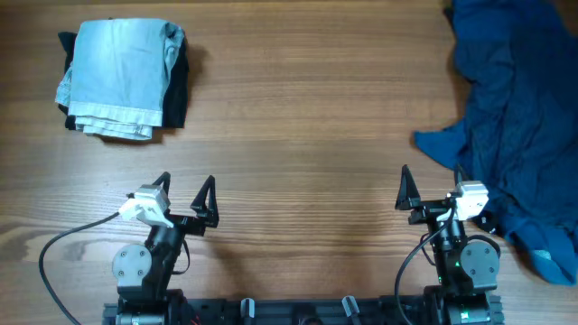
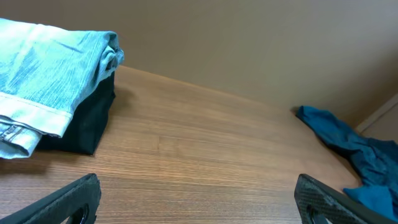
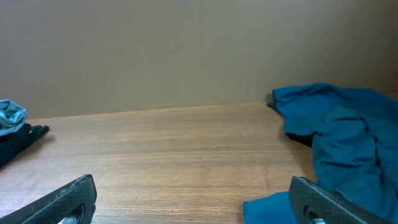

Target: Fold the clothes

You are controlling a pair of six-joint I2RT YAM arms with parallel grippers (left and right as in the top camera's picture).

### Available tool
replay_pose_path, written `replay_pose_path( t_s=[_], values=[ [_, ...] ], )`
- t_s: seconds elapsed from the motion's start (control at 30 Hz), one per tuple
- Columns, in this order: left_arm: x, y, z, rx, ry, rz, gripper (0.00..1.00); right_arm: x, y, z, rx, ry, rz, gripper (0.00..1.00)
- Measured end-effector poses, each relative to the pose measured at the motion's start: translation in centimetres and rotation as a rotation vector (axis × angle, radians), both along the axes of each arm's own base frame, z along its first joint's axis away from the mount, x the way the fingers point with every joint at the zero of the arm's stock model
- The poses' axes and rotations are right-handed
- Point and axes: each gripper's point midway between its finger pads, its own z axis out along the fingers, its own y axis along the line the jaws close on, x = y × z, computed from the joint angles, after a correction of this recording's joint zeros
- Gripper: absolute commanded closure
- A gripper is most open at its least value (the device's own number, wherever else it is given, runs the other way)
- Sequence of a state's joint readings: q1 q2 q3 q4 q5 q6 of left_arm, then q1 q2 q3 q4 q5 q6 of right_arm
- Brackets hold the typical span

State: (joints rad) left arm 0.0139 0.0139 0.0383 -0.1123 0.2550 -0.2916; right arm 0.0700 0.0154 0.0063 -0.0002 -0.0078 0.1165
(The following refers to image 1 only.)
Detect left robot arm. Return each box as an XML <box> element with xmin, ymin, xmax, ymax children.
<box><xmin>102</xmin><ymin>172</ymin><xmax>219</xmax><ymax>325</ymax></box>

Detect folded black garment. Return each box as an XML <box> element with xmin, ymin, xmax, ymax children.
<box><xmin>58</xmin><ymin>32</ymin><xmax>190</xmax><ymax>128</ymax></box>

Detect crumpled teal blue garment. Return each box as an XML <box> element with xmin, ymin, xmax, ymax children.
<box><xmin>414</xmin><ymin>0</ymin><xmax>577</xmax><ymax>285</ymax></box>

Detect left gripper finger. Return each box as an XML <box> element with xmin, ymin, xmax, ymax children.
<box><xmin>191</xmin><ymin>175</ymin><xmax>219</xmax><ymax>221</ymax></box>
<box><xmin>153</xmin><ymin>172</ymin><xmax>171</xmax><ymax>208</ymax></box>

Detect folded light denim garment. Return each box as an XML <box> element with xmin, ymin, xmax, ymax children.
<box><xmin>55</xmin><ymin>18</ymin><xmax>187</xmax><ymax>141</ymax></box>

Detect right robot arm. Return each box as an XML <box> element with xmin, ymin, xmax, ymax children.
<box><xmin>394</xmin><ymin>165</ymin><xmax>505</xmax><ymax>325</ymax></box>

